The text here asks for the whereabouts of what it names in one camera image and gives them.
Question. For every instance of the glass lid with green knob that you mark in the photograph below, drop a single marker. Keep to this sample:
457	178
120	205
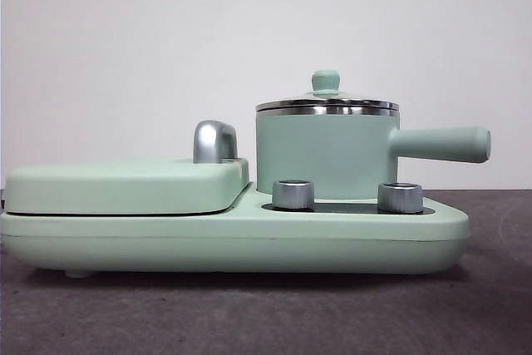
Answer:
326	82

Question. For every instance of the silver control knob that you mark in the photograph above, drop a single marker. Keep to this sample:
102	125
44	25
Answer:
400	197
293	195

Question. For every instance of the black control panel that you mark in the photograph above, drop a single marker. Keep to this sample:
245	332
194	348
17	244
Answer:
345	206

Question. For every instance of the green breakfast machine base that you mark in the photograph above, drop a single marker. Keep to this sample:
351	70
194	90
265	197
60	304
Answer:
166	243

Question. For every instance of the green hinged griddle cover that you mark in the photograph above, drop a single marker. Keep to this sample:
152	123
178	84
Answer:
124	184

